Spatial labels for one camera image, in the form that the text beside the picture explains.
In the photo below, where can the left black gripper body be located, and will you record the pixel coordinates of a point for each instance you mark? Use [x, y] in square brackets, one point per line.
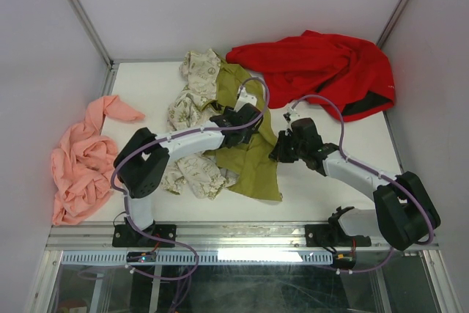
[229, 112]

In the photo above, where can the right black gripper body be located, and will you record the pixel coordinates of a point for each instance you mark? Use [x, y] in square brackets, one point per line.
[300, 149]

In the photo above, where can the cream green patterned jacket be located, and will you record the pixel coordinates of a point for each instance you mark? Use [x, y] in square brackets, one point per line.
[223, 100]

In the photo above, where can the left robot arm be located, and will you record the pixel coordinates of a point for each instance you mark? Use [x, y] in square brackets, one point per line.
[139, 168]

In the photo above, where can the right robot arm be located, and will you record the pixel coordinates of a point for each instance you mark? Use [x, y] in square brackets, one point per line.
[403, 212]

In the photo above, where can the red garment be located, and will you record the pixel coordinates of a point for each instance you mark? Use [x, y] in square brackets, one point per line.
[353, 74]

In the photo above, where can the pink garment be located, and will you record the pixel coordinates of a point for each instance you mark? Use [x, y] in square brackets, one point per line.
[82, 163]

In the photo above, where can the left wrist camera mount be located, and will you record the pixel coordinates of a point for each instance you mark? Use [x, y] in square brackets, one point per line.
[244, 98]

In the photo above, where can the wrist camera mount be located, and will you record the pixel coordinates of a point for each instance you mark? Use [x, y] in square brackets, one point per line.
[244, 98]
[291, 115]

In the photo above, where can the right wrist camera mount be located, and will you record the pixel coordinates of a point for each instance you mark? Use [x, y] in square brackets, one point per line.
[291, 115]

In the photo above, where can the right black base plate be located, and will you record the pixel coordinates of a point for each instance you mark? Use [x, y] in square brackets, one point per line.
[326, 235]

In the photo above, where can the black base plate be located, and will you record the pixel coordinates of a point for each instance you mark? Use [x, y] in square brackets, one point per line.
[326, 235]
[146, 236]

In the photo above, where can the left aluminium corner post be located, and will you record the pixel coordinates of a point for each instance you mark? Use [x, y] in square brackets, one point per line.
[90, 30]

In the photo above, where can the aluminium corner post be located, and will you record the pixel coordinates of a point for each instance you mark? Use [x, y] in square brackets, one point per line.
[392, 22]
[90, 30]

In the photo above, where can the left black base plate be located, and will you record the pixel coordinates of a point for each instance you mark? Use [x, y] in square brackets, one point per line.
[146, 236]

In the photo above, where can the white slotted cable duct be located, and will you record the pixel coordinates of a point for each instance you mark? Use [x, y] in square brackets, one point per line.
[223, 256]

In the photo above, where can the right aluminium corner post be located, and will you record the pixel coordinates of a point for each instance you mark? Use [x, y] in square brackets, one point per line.
[392, 22]

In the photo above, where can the aluminium front rail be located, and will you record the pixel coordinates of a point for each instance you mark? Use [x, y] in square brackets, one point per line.
[199, 235]

